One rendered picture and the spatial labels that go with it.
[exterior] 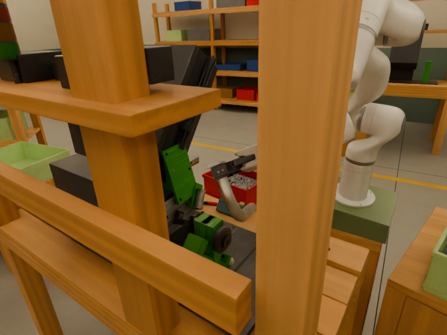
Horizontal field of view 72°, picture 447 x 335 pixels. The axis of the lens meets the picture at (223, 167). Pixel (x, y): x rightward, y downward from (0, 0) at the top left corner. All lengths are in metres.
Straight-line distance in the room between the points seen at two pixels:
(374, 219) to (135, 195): 0.99
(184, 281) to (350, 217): 0.93
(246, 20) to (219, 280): 6.66
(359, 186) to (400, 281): 0.38
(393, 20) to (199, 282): 0.79
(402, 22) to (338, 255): 0.76
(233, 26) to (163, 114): 6.64
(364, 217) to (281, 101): 1.04
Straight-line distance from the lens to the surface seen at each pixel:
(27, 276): 1.89
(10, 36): 1.01
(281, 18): 0.37
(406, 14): 1.00
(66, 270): 1.30
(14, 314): 2.60
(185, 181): 1.16
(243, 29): 7.06
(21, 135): 3.58
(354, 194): 1.42
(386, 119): 1.27
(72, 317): 2.39
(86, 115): 0.61
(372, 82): 1.14
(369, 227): 1.39
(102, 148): 0.68
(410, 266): 1.45
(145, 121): 0.53
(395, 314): 1.45
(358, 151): 1.33
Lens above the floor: 1.66
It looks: 25 degrees down
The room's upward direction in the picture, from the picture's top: 2 degrees counter-clockwise
